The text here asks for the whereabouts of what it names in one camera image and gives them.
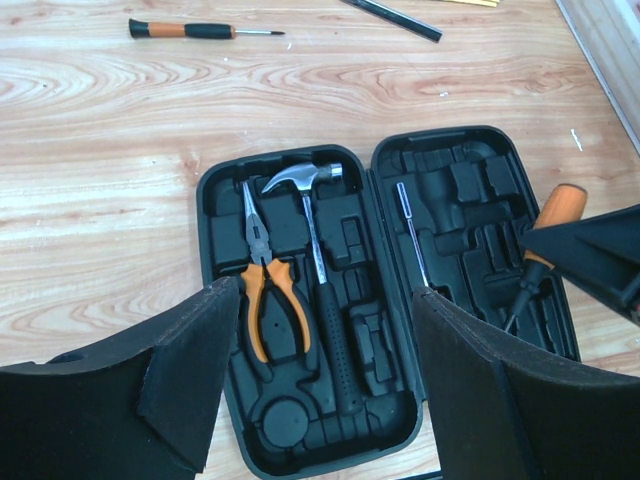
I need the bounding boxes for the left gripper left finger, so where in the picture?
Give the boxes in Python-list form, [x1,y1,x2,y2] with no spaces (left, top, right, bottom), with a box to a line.
[1,277,240,479]

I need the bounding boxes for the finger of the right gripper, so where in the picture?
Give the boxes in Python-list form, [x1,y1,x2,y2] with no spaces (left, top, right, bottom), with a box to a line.
[517,202,639,320]

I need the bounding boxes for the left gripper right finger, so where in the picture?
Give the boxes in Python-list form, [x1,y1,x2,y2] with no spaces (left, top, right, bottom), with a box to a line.
[412,287,639,479]

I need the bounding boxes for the orange handled screwdriver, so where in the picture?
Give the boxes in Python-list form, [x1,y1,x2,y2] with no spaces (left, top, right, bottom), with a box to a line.
[501,183,589,335]

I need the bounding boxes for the black plastic tool case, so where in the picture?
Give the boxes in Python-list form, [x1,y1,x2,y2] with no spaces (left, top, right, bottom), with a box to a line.
[194,124,584,479]

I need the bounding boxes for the orange needle nose pliers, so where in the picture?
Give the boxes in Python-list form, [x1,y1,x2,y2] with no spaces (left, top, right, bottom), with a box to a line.
[240,181,312,363]

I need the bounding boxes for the black handled screwdriver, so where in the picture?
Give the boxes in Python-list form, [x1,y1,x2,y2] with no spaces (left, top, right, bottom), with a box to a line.
[396,182,429,287]

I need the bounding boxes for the claw hammer black grip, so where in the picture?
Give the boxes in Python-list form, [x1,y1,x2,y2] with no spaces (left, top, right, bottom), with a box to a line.
[262,162,363,416]

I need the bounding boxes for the small black precision screwdriver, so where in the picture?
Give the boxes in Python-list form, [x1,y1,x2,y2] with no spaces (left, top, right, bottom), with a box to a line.
[128,19,285,40]

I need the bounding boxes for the wooden clothes rack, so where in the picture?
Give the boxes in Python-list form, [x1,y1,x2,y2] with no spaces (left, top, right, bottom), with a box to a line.
[557,0,640,147]

